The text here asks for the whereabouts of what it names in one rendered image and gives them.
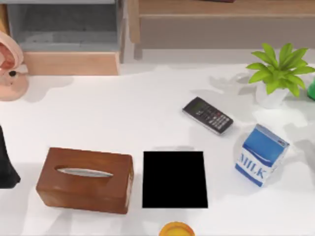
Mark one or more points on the black calculator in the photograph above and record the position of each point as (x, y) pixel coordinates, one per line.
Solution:
(208, 116)

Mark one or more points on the flat black square mat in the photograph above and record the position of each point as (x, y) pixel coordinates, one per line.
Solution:
(174, 180)

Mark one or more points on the brown wooden tissue box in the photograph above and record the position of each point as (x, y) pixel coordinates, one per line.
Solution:
(83, 180)

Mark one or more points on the pale wooden drawer front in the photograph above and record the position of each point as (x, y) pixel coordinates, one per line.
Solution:
(70, 63)

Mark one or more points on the blue and white milk carton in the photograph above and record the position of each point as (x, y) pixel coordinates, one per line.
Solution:
(261, 156)

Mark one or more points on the orange round cup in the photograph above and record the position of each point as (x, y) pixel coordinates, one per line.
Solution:
(176, 229)

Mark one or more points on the wooden open shelf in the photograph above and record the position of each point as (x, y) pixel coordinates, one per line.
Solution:
(221, 22)

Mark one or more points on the pulled-out wooden drawer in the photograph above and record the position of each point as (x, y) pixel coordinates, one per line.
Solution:
(66, 27)

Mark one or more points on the green plant in white pot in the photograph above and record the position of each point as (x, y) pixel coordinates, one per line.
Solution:
(278, 71)

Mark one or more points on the pink ear model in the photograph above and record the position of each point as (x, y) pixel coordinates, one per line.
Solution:
(11, 71)

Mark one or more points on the green object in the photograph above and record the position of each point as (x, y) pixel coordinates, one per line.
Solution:
(312, 88)

